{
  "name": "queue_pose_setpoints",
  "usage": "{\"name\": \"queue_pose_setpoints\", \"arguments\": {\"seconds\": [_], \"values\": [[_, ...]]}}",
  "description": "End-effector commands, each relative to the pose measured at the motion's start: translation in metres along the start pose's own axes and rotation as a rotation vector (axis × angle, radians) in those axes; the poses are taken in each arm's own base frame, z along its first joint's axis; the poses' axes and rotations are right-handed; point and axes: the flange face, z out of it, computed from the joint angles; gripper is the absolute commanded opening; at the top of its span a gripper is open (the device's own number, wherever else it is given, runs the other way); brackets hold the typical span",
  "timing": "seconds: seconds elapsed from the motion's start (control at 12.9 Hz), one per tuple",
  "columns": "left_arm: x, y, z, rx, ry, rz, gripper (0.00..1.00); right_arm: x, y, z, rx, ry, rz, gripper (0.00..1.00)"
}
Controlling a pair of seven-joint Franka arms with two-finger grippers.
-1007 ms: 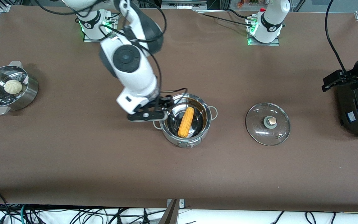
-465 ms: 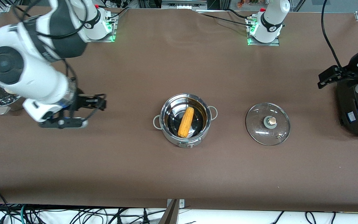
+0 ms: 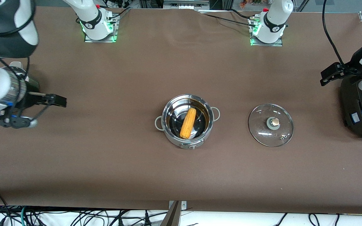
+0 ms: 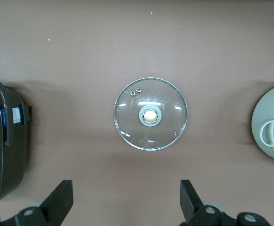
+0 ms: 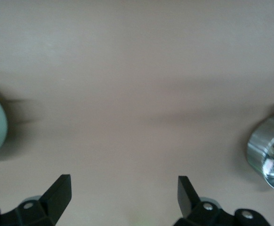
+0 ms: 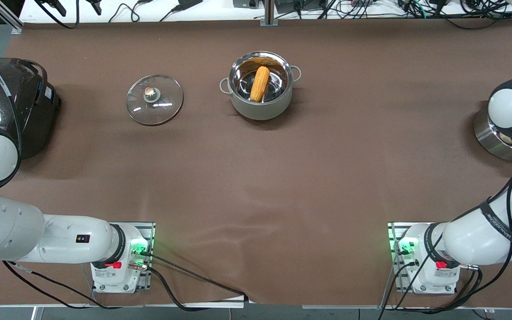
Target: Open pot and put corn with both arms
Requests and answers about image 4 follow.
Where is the black rice cooker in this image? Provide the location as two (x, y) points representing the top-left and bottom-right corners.
(0, 73), (33, 209)

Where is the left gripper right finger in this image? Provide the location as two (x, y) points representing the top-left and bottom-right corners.
(179, 179), (273, 226)

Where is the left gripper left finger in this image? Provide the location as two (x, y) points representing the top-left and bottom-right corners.
(0, 179), (74, 226)

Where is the glass lid with knob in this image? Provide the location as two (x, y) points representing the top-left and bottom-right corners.
(113, 77), (189, 151)

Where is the grey pot with handles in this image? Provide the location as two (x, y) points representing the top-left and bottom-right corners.
(251, 81), (274, 165)

